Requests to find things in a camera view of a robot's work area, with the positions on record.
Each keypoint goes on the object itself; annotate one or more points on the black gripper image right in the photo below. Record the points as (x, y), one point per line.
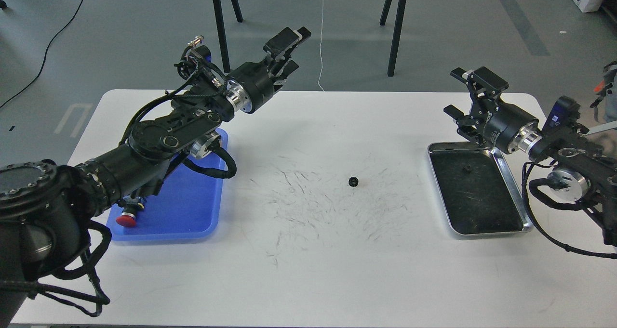
(498, 124)

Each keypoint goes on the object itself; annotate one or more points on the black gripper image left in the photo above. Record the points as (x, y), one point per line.
(253, 84)

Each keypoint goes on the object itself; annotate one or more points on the silver metal tray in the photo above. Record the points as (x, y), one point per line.
(484, 202)

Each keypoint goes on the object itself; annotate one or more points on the blue plastic tray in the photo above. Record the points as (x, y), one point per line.
(187, 207)

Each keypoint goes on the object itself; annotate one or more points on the black table legs left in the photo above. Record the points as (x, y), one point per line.
(221, 32)

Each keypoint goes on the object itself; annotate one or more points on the black table legs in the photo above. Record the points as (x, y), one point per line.
(397, 31)
(221, 32)

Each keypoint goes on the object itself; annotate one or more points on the black table legs right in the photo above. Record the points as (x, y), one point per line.
(397, 31)

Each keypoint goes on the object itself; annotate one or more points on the red push button switch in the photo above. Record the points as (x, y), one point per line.
(127, 215)

